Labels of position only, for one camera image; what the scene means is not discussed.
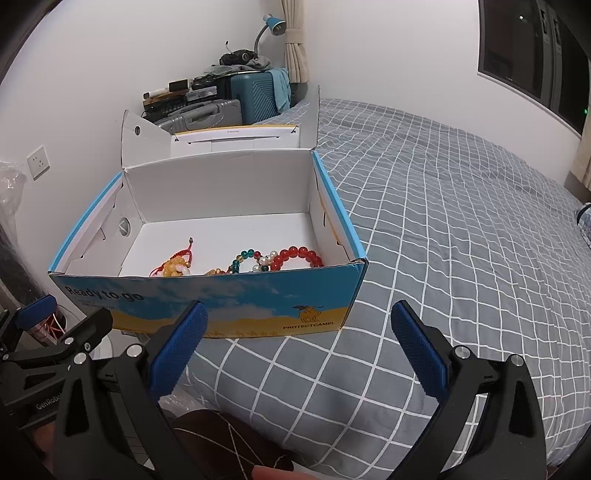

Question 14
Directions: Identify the teal cloth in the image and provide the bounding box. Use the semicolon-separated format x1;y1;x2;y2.
269;68;293;112

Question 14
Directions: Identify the white wall socket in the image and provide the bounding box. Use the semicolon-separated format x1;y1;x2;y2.
26;146;49;180

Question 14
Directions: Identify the dark window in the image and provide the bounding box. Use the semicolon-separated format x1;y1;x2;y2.
477;0;586;136

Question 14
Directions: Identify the multicolour glass bead bracelet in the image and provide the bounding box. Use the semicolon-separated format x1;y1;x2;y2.
225;248;264;274

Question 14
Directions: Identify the grey clothing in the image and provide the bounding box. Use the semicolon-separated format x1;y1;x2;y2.
203;56;274;78

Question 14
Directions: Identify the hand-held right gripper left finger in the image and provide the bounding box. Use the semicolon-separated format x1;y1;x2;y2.
53;301;208;480

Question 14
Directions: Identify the beige curtain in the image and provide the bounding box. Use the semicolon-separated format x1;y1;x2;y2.
281;0;310;110

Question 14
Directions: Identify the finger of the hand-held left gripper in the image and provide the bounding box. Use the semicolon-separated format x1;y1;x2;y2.
0;296;57;358
0;308;114;377

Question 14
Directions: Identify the grey suitcase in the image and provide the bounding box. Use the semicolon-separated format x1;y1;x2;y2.
154;98;243;136

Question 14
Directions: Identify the red braided cord bracelet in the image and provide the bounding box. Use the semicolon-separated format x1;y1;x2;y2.
150;237;228;278

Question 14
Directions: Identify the red cable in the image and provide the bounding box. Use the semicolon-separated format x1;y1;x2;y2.
39;318;68;348

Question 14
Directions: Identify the blue and yellow shoebox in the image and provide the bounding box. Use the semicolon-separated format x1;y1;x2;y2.
48;84;369;340

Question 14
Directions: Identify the blue desk lamp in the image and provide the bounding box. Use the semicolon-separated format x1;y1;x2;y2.
252;13;288;62

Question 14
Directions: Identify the dark bag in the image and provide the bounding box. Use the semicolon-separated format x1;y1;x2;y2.
219;48;257;66

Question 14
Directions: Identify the clear plastic bag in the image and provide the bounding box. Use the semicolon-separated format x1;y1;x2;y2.
0;158;22;220

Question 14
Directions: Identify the teal suitcase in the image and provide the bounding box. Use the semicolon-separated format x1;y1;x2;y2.
229;69;293;126

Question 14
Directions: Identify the blue patterned pillow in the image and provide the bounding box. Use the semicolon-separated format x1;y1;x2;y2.
574;202;591;251

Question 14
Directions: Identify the person's left hand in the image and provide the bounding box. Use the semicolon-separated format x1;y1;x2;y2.
25;424;57;464

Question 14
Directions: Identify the yellow bead bracelet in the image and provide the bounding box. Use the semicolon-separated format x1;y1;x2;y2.
161;257;191;278

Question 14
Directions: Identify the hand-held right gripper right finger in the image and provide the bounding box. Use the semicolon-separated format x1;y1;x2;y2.
385;300;548;480

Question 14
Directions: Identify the grey checkered bed sheet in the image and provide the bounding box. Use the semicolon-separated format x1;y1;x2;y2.
159;97;591;480

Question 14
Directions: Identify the white pearl bracelet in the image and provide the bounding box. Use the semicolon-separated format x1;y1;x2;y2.
252;250;280;273

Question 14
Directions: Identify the red bead bracelet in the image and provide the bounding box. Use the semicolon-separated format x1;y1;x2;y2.
270;246;325;271

